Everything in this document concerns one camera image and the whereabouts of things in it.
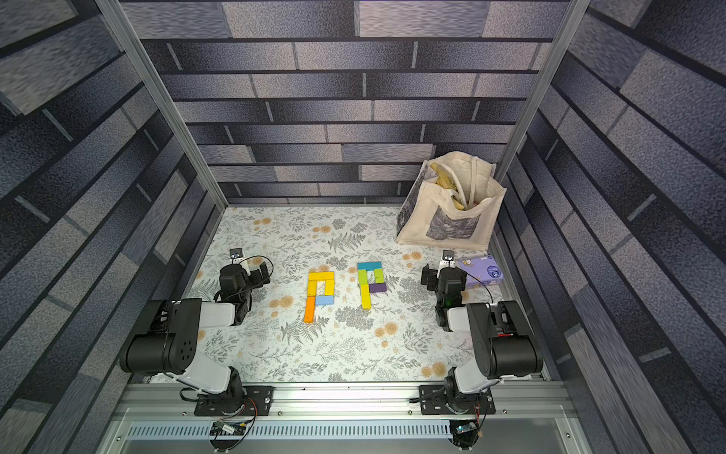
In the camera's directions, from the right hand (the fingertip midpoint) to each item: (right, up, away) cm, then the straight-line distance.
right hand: (443, 265), depth 94 cm
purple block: (-23, -8, +1) cm, 24 cm away
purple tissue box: (+15, -1, 0) cm, 15 cm away
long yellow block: (-27, -11, -2) cm, 29 cm away
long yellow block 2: (-40, -5, +4) cm, 41 cm away
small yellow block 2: (-39, -8, +1) cm, 40 cm away
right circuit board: (-1, -41, -23) cm, 47 cm away
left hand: (-66, +1, 0) cm, 66 cm away
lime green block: (-28, -5, +4) cm, 28 cm away
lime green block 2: (-22, -4, +5) cm, 23 cm away
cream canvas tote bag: (0, +21, -8) cm, 22 cm away
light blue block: (-41, -12, 0) cm, 43 cm away
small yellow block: (-45, -8, +1) cm, 46 cm away
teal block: (-25, -1, +7) cm, 26 cm away
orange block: (-45, -13, -4) cm, 47 cm away
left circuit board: (-64, -39, -23) cm, 78 cm away
